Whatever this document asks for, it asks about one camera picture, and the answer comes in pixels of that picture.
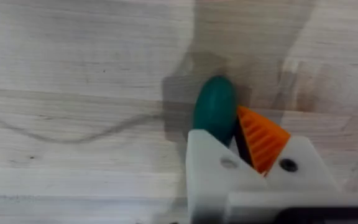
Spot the bare white left gripper left finger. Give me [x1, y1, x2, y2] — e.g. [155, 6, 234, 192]
[185, 129, 269, 224]

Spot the white orange left gripper right finger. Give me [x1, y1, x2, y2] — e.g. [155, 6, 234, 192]
[234, 105, 341, 193]

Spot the green toy vegetable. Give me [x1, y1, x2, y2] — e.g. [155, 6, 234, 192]
[191, 75, 239, 147]

